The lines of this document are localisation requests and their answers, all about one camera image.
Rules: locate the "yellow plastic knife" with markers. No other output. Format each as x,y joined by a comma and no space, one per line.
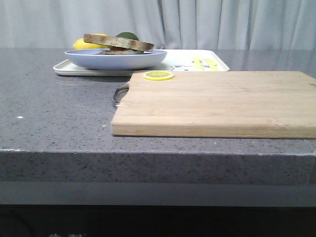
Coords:
213,65

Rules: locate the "light blue round plate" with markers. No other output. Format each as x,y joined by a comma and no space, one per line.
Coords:
92,59

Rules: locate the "metal cutting board handle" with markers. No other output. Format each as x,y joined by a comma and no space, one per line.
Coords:
119,94

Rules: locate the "green lime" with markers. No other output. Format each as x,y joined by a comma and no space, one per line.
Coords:
127,35

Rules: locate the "front yellow lemon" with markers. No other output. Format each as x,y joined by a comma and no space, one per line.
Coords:
81,44

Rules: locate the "bread slice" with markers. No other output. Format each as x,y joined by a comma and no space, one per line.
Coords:
118,42
120,51

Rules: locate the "cream bear tray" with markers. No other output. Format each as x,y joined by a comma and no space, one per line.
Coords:
175,60

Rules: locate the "lemon slice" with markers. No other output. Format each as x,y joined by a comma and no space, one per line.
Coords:
158,75

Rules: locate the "yellow plastic fork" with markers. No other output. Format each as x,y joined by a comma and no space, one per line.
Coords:
197,64

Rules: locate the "wooden cutting board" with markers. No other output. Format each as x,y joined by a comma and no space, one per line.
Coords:
242,104

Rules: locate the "grey white curtain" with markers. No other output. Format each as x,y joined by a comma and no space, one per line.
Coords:
174,24

